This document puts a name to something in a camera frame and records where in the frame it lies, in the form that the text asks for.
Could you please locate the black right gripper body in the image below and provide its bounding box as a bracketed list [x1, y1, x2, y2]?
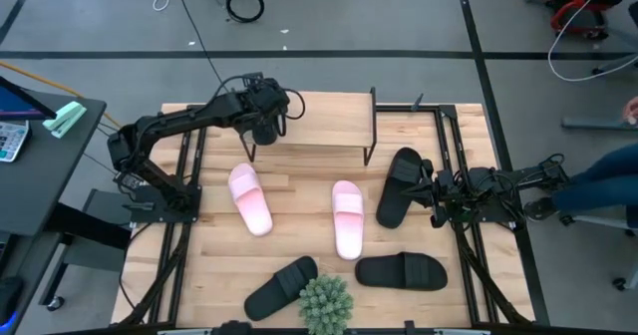
[428, 167, 469, 229]

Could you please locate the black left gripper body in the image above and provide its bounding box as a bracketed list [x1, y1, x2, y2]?
[247, 78, 292, 127]

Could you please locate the pink slide sandal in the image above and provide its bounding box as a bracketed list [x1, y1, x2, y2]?
[227, 163, 274, 237]
[331, 179, 366, 261]

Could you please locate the black slide sandal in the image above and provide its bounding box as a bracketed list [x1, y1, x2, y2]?
[243, 255, 319, 322]
[354, 251, 449, 292]
[375, 147, 425, 230]

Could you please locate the person's shoe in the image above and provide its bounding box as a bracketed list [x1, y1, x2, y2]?
[522, 196, 557, 222]

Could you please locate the green artificial plant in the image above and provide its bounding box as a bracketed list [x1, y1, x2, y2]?
[297, 273, 355, 335]

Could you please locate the person's leg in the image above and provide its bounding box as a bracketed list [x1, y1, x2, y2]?
[550, 143, 638, 214]

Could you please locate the grey chair base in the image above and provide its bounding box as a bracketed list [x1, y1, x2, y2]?
[557, 209, 638, 292]

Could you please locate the grey furniture foot bar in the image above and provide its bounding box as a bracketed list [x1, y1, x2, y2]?
[561, 115, 638, 132]

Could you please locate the mint green stapler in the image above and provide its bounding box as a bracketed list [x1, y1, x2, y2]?
[42, 101, 88, 140]

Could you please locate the person's hand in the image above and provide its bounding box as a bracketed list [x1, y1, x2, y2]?
[621, 95, 638, 127]

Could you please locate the black desk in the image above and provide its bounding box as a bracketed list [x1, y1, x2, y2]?
[0, 90, 132, 335]

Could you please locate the red and black cart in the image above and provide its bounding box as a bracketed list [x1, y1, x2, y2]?
[524, 0, 624, 42]

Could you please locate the dark monitor screen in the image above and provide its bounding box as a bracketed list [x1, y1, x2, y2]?
[0, 75, 58, 123]

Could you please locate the white calculator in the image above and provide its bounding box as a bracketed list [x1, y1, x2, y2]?
[0, 120, 32, 164]

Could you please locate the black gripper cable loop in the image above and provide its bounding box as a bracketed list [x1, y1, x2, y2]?
[282, 88, 307, 122]

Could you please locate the black aluminium table frame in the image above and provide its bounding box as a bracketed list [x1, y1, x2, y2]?
[119, 103, 533, 335]

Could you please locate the long black floor cable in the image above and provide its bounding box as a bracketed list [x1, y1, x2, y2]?
[170, 0, 226, 93]

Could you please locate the coiled black cable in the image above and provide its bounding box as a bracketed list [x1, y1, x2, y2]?
[225, 0, 266, 24]

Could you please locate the long white cable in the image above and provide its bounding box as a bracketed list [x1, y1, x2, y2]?
[547, 0, 638, 83]

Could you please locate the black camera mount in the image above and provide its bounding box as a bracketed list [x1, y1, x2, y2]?
[211, 319, 253, 335]

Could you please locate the yellow cable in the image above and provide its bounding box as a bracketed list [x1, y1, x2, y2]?
[0, 60, 122, 128]

